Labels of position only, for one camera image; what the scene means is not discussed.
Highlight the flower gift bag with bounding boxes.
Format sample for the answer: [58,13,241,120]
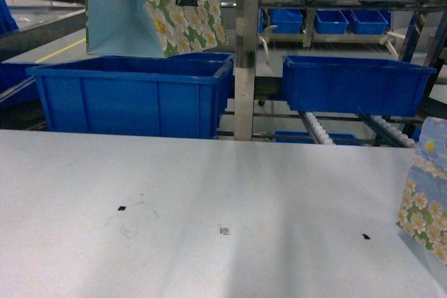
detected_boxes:
[396,117,446,264]
[85,0,228,58]

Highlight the large blue bin left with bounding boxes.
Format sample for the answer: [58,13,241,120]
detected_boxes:
[27,52,235,139]

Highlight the QR code sticker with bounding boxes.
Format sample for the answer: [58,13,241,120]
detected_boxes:
[219,223,232,236]

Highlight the blue bin right shelf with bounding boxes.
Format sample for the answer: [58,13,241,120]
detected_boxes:
[282,55,436,117]

